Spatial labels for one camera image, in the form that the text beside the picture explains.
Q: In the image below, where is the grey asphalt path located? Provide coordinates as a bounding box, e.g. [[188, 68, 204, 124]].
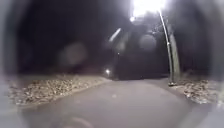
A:
[[19, 77, 224, 128]]

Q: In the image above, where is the street lamp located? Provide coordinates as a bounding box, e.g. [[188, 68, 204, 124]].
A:
[[131, 0, 177, 87]]

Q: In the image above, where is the tree trunk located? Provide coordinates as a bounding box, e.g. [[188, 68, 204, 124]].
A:
[[168, 24, 183, 83]]

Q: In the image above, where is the leaf-strewn grass verge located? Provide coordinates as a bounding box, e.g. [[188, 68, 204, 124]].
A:
[[169, 78, 224, 106], [6, 73, 113, 108]]

